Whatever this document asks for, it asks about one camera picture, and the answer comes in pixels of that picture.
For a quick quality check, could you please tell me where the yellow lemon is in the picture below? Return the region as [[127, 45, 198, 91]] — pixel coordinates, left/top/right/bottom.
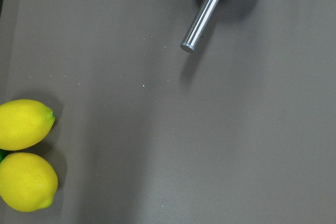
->
[[1, 99, 56, 151], [1, 152, 58, 212]]

